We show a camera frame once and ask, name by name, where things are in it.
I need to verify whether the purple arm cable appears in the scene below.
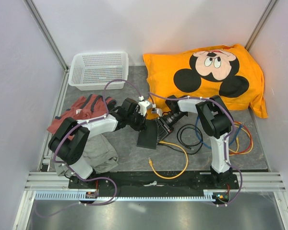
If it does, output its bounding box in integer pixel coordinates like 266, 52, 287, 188
147, 92, 243, 207
53, 79, 144, 180

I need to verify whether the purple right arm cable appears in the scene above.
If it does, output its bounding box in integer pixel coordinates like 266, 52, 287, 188
147, 92, 243, 207

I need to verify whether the long yellow ethernet cable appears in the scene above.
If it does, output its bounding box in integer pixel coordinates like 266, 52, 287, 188
147, 140, 189, 179

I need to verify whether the grey slotted cable duct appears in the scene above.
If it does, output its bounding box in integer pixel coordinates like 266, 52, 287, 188
35, 191, 216, 202

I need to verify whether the red ethernet cable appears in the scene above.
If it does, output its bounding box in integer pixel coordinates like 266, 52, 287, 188
229, 122, 252, 156

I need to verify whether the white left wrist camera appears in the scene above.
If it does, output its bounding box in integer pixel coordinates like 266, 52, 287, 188
138, 96, 152, 116

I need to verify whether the grey cloth garment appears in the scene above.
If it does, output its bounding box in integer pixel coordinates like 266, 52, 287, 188
53, 133, 119, 177

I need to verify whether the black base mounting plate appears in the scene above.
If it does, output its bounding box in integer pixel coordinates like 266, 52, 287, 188
68, 171, 239, 191

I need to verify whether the blue ethernet cable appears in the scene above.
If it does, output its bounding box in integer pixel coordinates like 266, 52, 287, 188
194, 116, 244, 149

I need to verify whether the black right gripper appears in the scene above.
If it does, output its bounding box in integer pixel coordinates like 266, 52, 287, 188
155, 112, 186, 142

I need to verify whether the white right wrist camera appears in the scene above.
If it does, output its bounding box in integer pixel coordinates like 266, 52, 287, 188
151, 104, 163, 116

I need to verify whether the red cloth garment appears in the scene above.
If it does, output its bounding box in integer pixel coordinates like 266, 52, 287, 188
47, 94, 117, 139

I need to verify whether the black network switch box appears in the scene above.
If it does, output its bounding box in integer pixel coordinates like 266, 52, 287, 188
136, 120, 158, 150

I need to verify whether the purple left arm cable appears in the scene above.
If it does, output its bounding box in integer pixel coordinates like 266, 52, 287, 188
53, 79, 144, 180

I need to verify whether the orange Mickey Mouse pillow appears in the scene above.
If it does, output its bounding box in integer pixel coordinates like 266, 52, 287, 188
143, 44, 268, 119

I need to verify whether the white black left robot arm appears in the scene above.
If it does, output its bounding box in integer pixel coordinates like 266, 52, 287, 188
48, 96, 152, 188

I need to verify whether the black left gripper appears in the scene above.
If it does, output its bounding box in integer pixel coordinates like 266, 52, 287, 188
127, 109, 147, 132

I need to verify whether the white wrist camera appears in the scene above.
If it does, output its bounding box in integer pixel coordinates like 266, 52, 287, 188
138, 96, 152, 116
151, 104, 163, 116

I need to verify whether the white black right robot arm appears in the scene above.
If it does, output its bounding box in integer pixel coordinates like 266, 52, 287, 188
156, 95, 233, 189

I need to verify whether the white perforated plastic basket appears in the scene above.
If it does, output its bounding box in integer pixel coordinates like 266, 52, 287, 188
68, 52, 129, 91

